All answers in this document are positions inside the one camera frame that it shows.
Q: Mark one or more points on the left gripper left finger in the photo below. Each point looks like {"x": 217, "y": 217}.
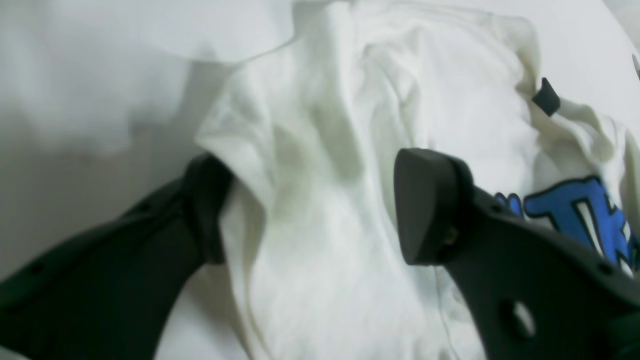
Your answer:
{"x": 106, "y": 294}

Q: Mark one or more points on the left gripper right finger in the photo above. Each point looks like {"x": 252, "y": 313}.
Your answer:
{"x": 533, "y": 293}

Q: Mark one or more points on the white printed T-shirt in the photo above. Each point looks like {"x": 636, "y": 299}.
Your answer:
{"x": 538, "y": 97}

